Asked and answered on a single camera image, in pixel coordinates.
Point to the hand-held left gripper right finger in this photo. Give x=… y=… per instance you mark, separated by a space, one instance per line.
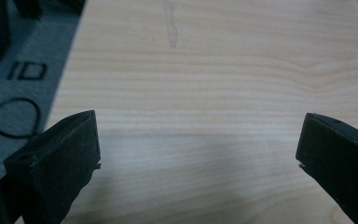
x=345 y=168

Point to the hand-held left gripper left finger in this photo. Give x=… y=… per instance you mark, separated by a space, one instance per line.
x=52 y=168

